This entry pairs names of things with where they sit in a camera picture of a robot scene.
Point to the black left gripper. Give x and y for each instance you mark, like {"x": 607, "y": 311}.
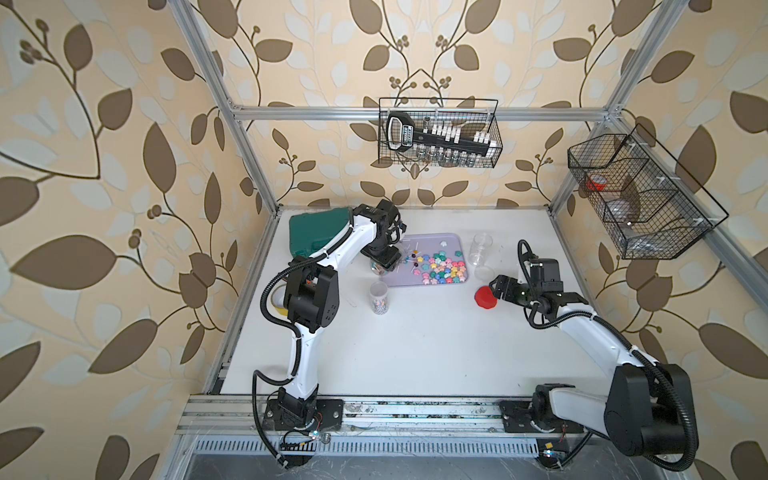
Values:
{"x": 388, "y": 260}

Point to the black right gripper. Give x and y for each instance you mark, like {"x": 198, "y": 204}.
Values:
{"x": 508, "y": 293}

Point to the small clear sprinkles jar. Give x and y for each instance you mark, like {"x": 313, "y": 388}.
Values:
{"x": 378, "y": 294}

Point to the red jar lid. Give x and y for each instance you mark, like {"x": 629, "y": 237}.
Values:
{"x": 485, "y": 298}

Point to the clear plastic jar lid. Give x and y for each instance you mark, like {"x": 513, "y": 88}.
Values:
{"x": 484, "y": 273}

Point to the red lid candy jar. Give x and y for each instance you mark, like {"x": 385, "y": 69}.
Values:
{"x": 378, "y": 269}

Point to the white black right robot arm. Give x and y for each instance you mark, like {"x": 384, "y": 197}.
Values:
{"x": 648, "y": 410}

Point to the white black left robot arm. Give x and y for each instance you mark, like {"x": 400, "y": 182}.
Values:
{"x": 304, "y": 298}

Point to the pile of star candies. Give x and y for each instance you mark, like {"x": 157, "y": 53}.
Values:
{"x": 443, "y": 262}

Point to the pile of lollipops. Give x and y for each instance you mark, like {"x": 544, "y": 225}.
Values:
{"x": 411, "y": 261}

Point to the lilac plastic tray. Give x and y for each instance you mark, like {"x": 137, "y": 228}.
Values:
{"x": 398, "y": 278}

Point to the green plastic tool case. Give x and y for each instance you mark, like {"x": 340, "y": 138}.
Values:
{"x": 309, "y": 232}

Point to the yellow tape roll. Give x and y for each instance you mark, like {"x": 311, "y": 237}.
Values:
{"x": 277, "y": 299}

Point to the black socket set rack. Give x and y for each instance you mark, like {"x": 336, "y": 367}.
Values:
{"x": 411, "y": 131}

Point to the red item in basket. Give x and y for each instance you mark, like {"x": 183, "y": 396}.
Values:
{"x": 595, "y": 183}

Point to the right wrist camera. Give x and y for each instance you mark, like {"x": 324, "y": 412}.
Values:
{"x": 544, "y": 276}

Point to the black wire basket back wall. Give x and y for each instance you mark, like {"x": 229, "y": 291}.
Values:
{"x": 440, "y": 159}

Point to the black wire basket wall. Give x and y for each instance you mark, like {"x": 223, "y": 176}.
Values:
{"x": 654, "y": 206}
{"x": 440, "y": 159}

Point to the black wire basket right wall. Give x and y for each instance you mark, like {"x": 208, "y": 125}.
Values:
{"x": 654, "y": 206}

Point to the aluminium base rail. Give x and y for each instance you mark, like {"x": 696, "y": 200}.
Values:
{"x": 370, "y": 426}

